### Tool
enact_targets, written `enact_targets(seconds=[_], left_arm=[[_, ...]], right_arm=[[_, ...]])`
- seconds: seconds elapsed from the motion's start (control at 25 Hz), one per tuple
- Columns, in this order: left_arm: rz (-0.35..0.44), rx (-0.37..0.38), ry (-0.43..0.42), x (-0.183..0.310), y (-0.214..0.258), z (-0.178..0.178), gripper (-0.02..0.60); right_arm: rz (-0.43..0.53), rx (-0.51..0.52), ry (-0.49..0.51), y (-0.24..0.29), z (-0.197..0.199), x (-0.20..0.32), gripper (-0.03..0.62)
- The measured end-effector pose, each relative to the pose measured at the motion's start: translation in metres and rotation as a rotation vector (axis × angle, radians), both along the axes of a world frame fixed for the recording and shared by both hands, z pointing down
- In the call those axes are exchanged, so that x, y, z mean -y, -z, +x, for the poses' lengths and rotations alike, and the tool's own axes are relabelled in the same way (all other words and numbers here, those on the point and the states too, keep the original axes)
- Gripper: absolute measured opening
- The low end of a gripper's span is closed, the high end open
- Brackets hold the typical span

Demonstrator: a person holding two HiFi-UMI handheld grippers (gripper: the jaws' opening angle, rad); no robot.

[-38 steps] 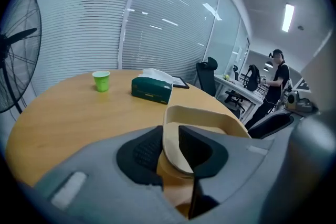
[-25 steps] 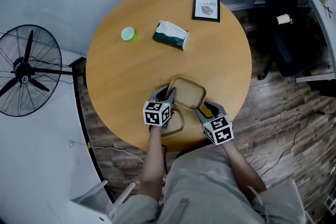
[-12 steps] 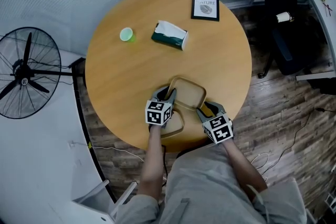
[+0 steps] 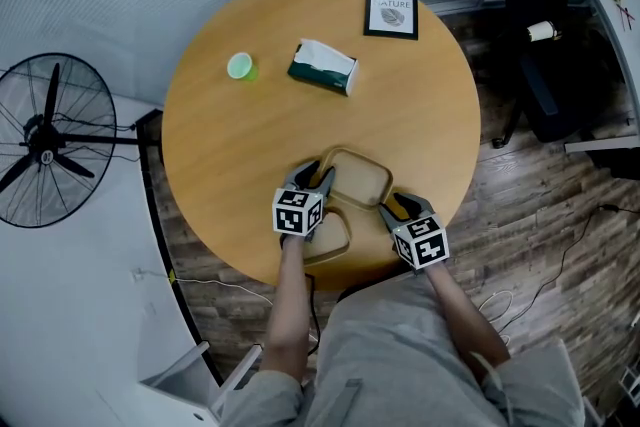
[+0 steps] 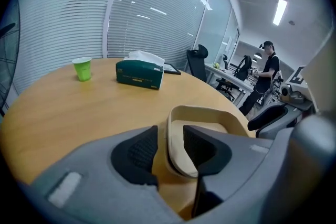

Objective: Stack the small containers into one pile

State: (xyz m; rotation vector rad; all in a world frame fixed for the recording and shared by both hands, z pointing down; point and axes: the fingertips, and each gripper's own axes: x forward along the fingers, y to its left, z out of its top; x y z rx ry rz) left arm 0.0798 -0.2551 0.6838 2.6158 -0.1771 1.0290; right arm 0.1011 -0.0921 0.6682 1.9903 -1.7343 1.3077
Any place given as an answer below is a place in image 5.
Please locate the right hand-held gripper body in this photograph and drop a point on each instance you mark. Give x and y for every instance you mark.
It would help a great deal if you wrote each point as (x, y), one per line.
(321, 81)

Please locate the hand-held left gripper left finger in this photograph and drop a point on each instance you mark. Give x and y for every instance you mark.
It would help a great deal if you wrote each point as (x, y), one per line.
(89, 165)

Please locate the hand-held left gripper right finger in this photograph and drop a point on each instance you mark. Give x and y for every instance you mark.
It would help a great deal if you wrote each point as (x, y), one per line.
(236, 178)

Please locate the small beige container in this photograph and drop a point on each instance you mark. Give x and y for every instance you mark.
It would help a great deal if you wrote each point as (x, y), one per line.
(202, 112)

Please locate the small green cup container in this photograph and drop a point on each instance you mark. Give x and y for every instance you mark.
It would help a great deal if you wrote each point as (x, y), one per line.
(83, 70)

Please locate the grey device with printed panel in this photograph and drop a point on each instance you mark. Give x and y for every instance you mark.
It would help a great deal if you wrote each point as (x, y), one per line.
(292, 94)

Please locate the grey office chair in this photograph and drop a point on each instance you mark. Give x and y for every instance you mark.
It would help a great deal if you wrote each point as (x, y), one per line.
(273, 118)

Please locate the black pendant lamp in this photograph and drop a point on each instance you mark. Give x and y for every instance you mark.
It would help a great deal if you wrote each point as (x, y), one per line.
(258, 55)

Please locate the black backpack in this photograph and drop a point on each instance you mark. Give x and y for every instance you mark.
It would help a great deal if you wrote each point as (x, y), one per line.
(242, 68)

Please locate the long ceiling light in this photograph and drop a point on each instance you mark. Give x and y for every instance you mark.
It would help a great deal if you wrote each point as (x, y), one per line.
(279, 11)

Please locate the low black office chair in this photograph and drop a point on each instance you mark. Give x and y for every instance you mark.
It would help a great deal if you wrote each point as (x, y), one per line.
(225, 86)

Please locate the white office desk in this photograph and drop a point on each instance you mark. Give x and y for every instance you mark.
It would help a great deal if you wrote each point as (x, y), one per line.
(225, 76)

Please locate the dark green tissue box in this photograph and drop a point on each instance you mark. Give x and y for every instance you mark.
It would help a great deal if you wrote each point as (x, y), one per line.
(139, 74)

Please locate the black office chair with headrest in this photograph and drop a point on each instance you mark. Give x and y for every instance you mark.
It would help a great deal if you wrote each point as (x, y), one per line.
(197, 64)

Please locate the black standing fan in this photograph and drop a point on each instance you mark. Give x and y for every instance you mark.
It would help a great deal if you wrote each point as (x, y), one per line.
(9, 60)

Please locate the black picture frame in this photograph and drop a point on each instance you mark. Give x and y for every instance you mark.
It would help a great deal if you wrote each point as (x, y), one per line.
(172, 69)

